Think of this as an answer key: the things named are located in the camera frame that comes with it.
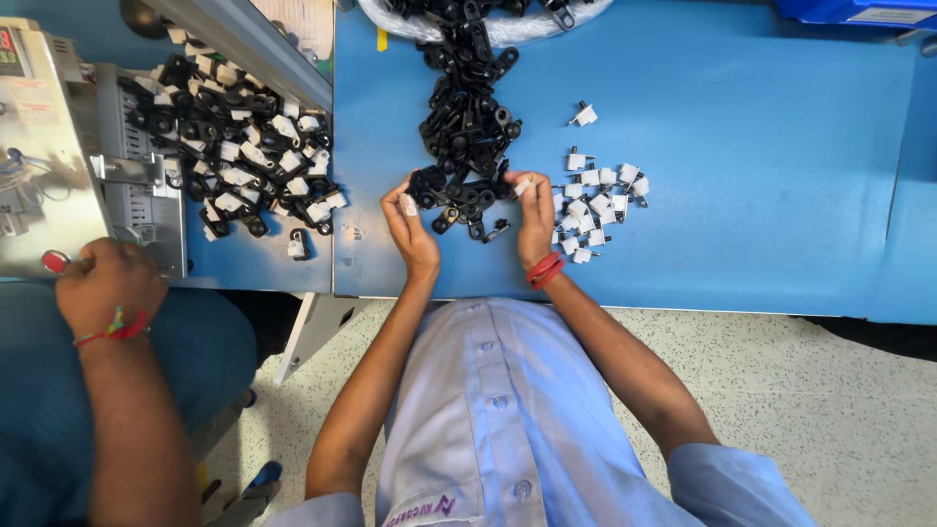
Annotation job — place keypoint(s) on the pile of black brackets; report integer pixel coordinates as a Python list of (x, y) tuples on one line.
[(468, 132)]

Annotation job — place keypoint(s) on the heap of assembled black-white pieces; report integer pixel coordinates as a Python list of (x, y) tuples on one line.
[(234, 154)]

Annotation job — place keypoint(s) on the small white plastic plug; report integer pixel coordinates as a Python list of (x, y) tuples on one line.
[(523, 187)]

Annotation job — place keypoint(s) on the group of white plugs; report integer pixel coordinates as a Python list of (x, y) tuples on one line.
[(596, 205)]

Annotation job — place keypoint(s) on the red wrist bangles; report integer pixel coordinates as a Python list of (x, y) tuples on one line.
[(544, 270)]

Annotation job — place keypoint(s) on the blue plastic bin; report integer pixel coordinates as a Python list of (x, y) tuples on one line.
[(856, 11)]

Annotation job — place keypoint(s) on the yellow tape strip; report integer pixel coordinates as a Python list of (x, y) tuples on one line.
[(381, 39)]

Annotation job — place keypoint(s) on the grey metal machine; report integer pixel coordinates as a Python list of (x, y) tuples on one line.
[(51, 146)]

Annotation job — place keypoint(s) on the red push button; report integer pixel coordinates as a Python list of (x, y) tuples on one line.
[(55, 261)]

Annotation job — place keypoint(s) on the light blue shirt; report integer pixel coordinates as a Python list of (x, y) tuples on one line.
[(505, 439)]

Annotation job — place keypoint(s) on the person's right hand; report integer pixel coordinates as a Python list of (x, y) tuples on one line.
[(538, 230)]

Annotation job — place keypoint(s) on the white table leg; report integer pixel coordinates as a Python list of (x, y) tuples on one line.
[(315, 329)]

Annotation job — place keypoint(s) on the paper sheet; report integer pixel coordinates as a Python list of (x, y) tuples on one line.
[(300, 22)]

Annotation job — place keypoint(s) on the red thread wristband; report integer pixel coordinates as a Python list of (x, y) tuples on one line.
[(117, 327)]

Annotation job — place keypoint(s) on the clear plastic bag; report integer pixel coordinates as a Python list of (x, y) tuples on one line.
[(505, 29)]

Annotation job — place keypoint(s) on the black plastic bracket part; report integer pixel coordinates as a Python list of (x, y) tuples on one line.
[(427, 187)]

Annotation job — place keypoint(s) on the person's left hand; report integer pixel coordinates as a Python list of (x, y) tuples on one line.
[(413, 245)]

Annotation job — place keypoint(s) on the grey metal rail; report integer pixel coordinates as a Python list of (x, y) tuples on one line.
[(249, 44)]

